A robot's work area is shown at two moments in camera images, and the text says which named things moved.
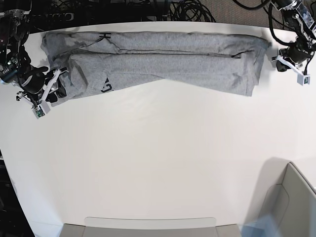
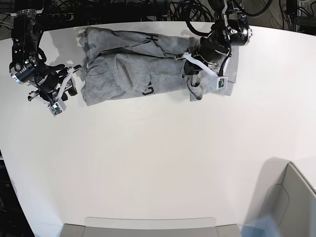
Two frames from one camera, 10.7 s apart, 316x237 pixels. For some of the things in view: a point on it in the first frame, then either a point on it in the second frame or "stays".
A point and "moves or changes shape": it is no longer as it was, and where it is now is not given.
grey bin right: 284,194 stays
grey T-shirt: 94,63 moves or changes shape
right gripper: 289,57 → 210,51
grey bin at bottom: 204,226 stays
